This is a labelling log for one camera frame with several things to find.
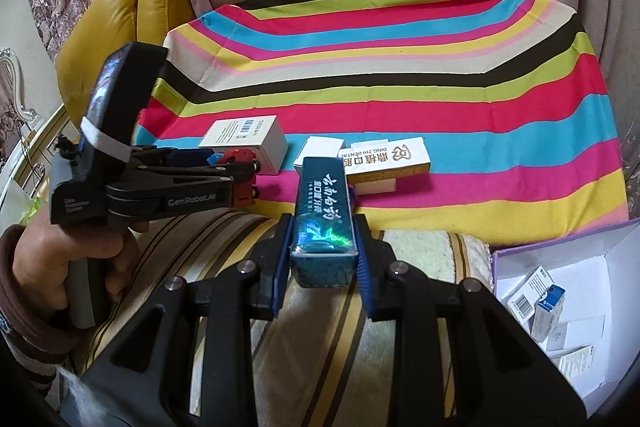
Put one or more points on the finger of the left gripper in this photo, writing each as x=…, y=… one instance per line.
x=153, y=156
x=142, y=176

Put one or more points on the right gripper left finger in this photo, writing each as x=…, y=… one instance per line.
x=184, y=358

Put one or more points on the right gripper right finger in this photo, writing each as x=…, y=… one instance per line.
x=460, y=359

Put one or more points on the red toy car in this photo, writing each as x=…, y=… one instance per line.
x=242, y=166

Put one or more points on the teal toothpaste box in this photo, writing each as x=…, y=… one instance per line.
x=323, y=249

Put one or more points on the white gold dental box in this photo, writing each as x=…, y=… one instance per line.
x=375, y=162

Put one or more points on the blue white medicine box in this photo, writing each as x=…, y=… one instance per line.
x=548, y=310

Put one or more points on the person's left hand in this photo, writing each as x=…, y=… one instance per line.
x=45, y=250

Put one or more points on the small white cube box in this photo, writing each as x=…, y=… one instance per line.
x=318, y=146

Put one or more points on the paper slip in box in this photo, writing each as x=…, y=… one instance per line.
x=575, y=362

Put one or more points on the white barcode medicine box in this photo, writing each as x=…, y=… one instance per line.
x=522, y=301

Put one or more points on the purple white cardboard box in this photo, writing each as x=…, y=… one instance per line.
x=599, y=270

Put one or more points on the yellow leather sofa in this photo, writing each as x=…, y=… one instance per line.
x=105, y=27

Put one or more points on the striped colourful cloth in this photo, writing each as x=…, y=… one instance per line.
x=507, y=95

